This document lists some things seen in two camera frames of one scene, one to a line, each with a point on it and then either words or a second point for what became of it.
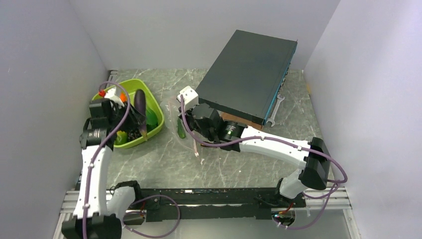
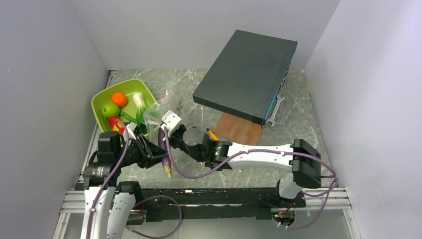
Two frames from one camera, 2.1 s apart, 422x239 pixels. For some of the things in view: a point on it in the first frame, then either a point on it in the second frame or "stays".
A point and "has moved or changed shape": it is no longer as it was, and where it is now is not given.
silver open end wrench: x=280 y=98 stays
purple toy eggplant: x=140 y=104 to x=165 y=161
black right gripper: x=188 y=112 to x=174 y=134
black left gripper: x=135 y=118 to x=150 y=154
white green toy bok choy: x=152 y=120 to x=141 y=105
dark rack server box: x=247 y=79 stays
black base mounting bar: x=163 y=203 stays
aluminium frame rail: x=332 y=199 stays
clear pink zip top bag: x=169 y=111 has moved or changed shape
